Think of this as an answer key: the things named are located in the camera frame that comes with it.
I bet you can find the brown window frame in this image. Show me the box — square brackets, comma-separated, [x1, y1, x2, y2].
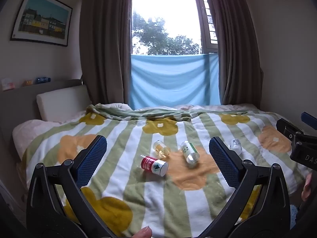
[192, 0, 220, 55]

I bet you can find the pink white small box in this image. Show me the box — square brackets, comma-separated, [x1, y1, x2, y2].
[2, 78, 15, 91]

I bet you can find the person's left hand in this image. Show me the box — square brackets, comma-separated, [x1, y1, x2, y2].
[130, 225, 153, 238]

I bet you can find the green labelled bottle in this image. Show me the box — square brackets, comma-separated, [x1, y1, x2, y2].
[180, 140, 200, 168]

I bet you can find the small yellow liquid bottle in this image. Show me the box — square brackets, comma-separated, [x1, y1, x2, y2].
[153, 140, 171, 160]

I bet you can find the pink pillow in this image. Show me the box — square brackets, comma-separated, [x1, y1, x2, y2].
[12, 110, 88, 155]

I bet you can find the tree outside window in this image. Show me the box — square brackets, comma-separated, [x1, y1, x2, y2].
[131, 11, 201, 56]

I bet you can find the person's right hand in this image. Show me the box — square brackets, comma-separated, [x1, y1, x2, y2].
[301, 172, 313, 202]

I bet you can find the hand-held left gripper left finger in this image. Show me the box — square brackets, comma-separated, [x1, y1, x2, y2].
[26, 135, 117, 238]

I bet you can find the striped floral blanket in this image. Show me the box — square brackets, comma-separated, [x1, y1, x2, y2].
[21, 103, 313, 238]

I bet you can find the blue fluffy rug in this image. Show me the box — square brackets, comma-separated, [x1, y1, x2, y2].
[289, 204, 299, 230]

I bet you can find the pale pink bed sheet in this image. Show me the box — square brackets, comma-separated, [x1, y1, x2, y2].
[173, 103, 259, 113]

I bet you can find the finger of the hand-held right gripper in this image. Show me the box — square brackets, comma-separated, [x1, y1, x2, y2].
[301, 112, 317, 125]
[276, 118, 306, 142]

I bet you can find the small white bottle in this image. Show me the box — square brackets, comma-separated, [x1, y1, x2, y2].
[229, 138, 243, 155]

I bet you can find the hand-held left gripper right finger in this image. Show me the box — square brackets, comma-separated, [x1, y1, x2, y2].
[198, 136, 291, 238]

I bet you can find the blue small toy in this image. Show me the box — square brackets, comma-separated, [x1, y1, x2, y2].
[34, 76, 52, 85]

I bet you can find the red labelled bottle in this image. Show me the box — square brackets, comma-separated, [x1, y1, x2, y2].
[140, 155, 169, 177]

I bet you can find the framed wall picture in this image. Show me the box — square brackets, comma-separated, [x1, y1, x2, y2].
[10, 0, 73, 47]

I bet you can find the white cushion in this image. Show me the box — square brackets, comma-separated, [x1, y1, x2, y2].
[36, 84, 93, 123]

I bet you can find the grey bed headboard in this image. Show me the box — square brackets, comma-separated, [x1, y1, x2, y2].
[0, 79, 85, 194]

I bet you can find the brown curtain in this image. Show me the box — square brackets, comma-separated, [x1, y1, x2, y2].
[79, 0, 135, 110]
[215, 0, 263, 106]

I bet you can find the light blue cloth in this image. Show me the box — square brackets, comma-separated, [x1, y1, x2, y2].
[130, 53, 221, 110]

